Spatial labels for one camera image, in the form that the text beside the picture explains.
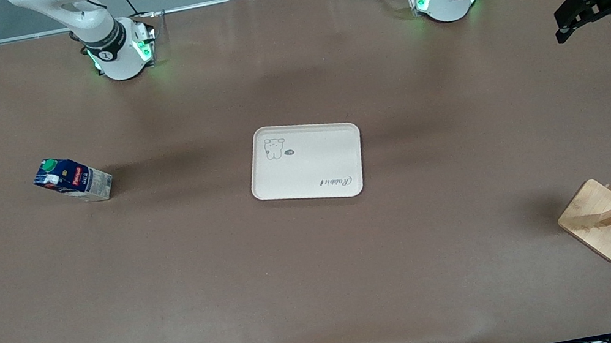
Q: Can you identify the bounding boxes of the blue milk carton green cap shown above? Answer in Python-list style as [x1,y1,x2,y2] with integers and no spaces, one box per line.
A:
[29,149,117,212]

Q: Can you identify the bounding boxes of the brown table mat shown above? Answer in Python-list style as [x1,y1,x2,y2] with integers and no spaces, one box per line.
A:
[0,0,611,343]

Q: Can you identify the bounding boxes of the cream plastic tray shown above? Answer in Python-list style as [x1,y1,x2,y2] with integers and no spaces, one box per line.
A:
[241,111,371,213]

